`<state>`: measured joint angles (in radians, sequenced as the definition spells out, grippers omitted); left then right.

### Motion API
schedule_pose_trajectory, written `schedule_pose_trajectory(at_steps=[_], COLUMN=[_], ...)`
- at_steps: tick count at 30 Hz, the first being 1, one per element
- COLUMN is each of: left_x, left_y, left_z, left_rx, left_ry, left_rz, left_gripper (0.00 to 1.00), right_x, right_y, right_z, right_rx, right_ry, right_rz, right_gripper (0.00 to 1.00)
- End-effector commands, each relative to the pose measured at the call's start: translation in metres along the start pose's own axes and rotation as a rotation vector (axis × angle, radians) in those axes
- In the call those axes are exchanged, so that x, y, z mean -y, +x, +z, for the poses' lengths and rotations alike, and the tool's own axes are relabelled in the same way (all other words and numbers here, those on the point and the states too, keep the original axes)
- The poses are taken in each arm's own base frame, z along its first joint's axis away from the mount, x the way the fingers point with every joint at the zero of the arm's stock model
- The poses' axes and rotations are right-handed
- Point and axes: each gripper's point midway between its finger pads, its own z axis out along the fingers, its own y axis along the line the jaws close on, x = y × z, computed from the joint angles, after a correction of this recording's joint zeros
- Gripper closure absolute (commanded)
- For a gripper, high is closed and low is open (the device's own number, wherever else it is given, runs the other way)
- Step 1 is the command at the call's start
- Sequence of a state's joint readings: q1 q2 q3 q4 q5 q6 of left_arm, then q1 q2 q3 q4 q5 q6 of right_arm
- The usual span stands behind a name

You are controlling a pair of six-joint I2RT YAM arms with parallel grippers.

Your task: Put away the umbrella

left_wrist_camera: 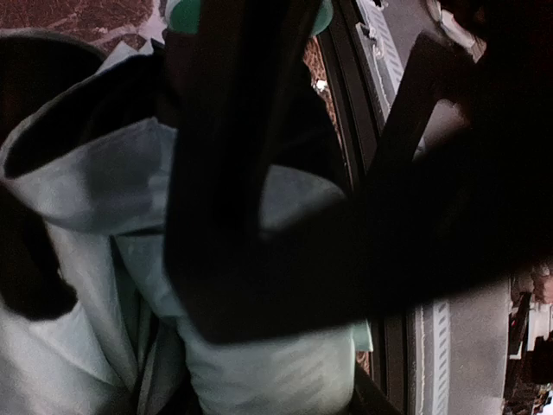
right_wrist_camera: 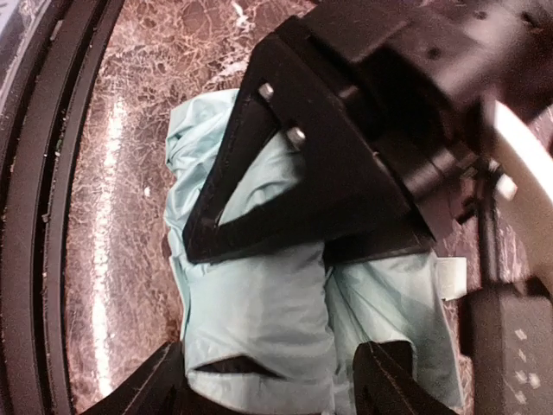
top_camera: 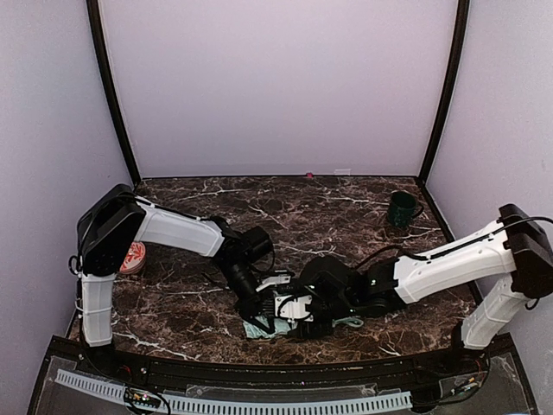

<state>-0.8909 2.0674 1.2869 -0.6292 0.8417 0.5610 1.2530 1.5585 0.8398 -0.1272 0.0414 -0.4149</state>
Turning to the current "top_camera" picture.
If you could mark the grey slotted cable duct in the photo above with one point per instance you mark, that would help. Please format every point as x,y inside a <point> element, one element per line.
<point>221,400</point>

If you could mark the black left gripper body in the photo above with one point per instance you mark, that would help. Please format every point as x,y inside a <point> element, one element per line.
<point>257,311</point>

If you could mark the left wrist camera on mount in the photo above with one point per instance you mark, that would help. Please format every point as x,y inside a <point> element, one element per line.
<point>275,278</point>

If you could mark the mint and black folding umbrella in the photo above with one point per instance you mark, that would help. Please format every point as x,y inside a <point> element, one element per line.
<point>283,327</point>

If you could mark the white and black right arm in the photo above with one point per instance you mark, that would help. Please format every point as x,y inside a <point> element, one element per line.
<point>513,248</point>

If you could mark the red patterned round bowl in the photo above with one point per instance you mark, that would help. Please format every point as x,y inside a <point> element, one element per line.
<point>134,260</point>

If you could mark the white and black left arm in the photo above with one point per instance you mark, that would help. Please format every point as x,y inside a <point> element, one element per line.
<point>108,229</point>

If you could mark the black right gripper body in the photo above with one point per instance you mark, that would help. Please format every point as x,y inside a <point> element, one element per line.
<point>318,312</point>

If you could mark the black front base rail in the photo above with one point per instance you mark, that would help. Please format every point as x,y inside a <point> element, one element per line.
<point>419,372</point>

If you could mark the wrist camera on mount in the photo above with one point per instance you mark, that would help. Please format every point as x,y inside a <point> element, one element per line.
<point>275,278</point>
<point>294,309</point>

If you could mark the dark green marbled mug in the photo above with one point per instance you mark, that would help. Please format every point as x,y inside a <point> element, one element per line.
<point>403,209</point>

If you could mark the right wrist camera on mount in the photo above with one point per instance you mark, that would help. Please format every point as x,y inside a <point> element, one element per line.
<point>294,309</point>

